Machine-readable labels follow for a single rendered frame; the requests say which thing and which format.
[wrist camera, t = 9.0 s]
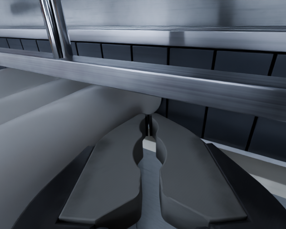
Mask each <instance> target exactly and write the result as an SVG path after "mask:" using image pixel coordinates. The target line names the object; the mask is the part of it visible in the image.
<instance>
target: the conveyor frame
mask: <svg viewBox="0 0 286 229"><path fill-rule="evenodd" d="M67 28H68V32H69V38H70V41H83V42H100V43H118V44H135V45H159V46H176V47H193V48H210V49H227V50H252V51H269V52H286V26H67ZM0 37H8V38H25V39H42V40H48V36H47V32H46V28H45V26H0ZM203 137H204V132H203V134H202V138H200V139H202V140H203V141H204V142H205V143H206V144H207V143H213V144H214V145H215V146H216V147H218V148H221V149H225V150H228V151H231V152H235V153H238V154H242V155H245V156H249V157H252V158H255V159H259V160H263V161H266V162H269V163H273V164H276V165H280V166H283V167H286V162H283V161H280V160H276V159H272V158H269V157H265V156H262V155H258V154H254V153H251V152H248V151H247V150H248V146H249V143H247V145H246V149H245V150H241V149H236V148H233V147H230V146H226V145H222V144H219V143H215V142H211V141H208V140H205V139H203Z"/></svg>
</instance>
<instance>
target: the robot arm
mask: <svg viewBox="0 0 286 229"><path fill-rule="evenodd" d="M148 127H149V132H150V136H152V137H153V138H154V139H155V140H156V157H157V159H158V160H159V161H160V162H161V163H162V167H161V168H160V171H159V199H160V208H161V215H162V218H163V219H164V221H165V222H167V223H168V224H170V225H172V226H173V227H175V228H177V229H286V209H285V208H284V207H283V205H282V204H281V203H280V202H279V201H278V200H277V199H276V198H275V197H274V196H273V195H272V194H271V193H270V192H269V191H268V190H267V189H266V188H265V187H264V186H263V185H262V184H261V183H259V182H258V181H257V180H256V179H255V178H253V177H252V176H251V175H250V174H249V173H247V172H246V171H245V170H244V169H243V168H242V167H240V166H239V165H238V164H237V163H235V162H234V161H233V160H232V159H231V158H229V157H228V156H227V155H226V154H224V153H223V152H222V151H221V150H220V149H219V148H218V147H216V146H215V145H214V144H213V143H207V144H206V143H205V142H204V141H203V140H202V139H200V138H199V137H198V136H196V135H195V134H194V133H193V132H191V131H189V130H188V129H186V128H185V127H183V126H181V125H179V124H177V123H175V122H173V121H171V120H169V119H167V118H165V117H164V116H162V115H160V114H157V113H152V114H138V115H136V116H135V117H133V118H131V119H130V120H128V121H126V122H125V123H123V124H121V125H120V126H118V127H116V128H115V129H113V130H112V131H110V132H109V133H107V134H106V135H105V136H104V137H103V138H101V139H100V140H99V141H98V142H97V143H96V144H95V145H94V146H87V147H86V148H85V149H84V150H83V151H82V152H81V153H80V154H79V155H78V156H76V157H75V158H74V159H73V160H72V161H71V162H70V163H69V164H68V165H67V166H66V167H65V168H64V169H63V170H61V171H60V172H59V173H58V174H57V175H56V176H55V177H54V178H53V179H52V180H51V181H50V182H49V183H48V184H47V185H46V186H45V187H44V188H43V189H42V190H41V191H40V192H39V193H38V194H37V195H36V196H35V197H34V198H33V199H32V201H31V202H30V203H29V204H28V205H27V207H26V208H25V209H24V211H23V212H22V213H21V215H20V216H19V217H18V219H17V220H16V222H15V223H14V225H13V226H12V228H11V229H128V228H129V227H131V226H132V225H134V224H136V223H137V222H138V221H139V220H140V218H141V214H142V198H143V195H142V179H141V170H140V168H139V167H138V164H139V162H140V161H141V159H142V158H143V140H144V139H145V137H146V136H148Z"/></svg>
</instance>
